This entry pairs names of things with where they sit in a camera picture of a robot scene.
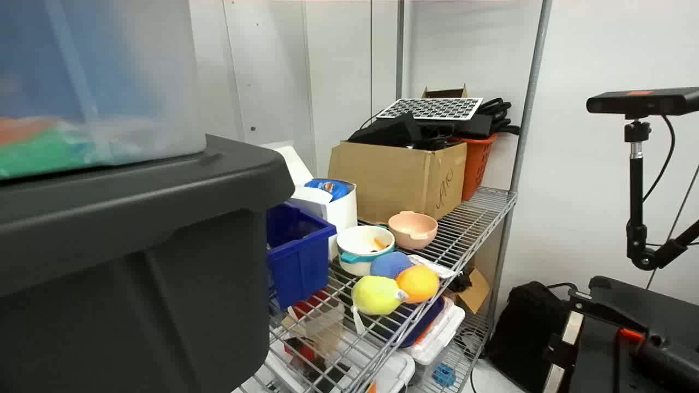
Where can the black camera bar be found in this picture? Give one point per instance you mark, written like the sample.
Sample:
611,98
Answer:
640,101

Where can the white cardboard box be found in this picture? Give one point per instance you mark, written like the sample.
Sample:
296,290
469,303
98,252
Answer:
340,216

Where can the blue plush ball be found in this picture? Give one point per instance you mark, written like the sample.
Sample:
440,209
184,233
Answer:
390,264

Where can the black backpack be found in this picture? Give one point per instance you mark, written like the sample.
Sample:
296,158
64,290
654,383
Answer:
525,328

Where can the blue plastic bin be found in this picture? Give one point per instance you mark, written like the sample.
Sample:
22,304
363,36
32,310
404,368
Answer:
297,255

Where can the brown cardboard box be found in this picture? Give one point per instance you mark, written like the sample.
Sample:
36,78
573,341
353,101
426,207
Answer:
394,182

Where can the yellow-green plush ball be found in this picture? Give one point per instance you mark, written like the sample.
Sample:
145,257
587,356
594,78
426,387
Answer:
375,295

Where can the small clear plastic box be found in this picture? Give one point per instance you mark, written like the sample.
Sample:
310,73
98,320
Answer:
318,317

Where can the small brown cardboard piece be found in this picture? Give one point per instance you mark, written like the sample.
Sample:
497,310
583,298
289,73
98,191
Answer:
474,292

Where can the orange plush ball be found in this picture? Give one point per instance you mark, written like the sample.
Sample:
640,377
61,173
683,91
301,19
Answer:
418,285

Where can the small blue round object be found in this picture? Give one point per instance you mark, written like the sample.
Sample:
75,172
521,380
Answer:
445,374

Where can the dark grey storage tote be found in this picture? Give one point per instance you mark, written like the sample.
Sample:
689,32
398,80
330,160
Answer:
131,277

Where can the white plastic container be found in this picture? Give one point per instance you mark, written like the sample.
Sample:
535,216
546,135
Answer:
438,330

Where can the clear plastic storage tote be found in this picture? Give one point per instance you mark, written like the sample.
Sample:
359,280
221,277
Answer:
95,73

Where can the black camera stand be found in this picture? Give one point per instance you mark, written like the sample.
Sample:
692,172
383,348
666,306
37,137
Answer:
637,189

